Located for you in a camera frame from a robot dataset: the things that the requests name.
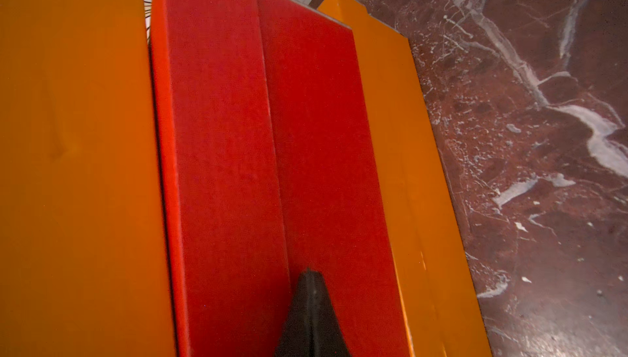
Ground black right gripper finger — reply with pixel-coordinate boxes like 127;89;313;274
275;269;350;357

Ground red shoebox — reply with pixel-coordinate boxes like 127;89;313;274
150;0;410;356

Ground orange shoebox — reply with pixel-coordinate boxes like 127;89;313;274
319;0;491;356
1;0;177;356

